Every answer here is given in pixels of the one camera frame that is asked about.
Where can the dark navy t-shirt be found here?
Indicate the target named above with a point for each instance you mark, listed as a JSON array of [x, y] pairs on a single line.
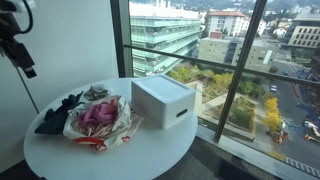
[[54, 120]]

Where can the white storage container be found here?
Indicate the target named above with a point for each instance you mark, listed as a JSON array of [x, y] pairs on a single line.
[[160, 100]]

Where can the grey crumpled cloth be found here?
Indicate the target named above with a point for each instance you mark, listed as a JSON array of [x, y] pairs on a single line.
[[96, 92]]

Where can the white round table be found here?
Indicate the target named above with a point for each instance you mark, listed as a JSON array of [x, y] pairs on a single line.
[[151, 152]]

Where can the magenta pink t-shirt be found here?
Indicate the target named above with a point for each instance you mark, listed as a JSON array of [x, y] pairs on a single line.
[[100, 114]]

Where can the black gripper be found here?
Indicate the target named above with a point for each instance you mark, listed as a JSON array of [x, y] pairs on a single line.
[[19, 56]]

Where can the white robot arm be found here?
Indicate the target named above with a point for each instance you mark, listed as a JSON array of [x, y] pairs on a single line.
[[9, 26]]

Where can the dark window frame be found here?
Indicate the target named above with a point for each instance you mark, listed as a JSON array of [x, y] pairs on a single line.
[[122, 35]]

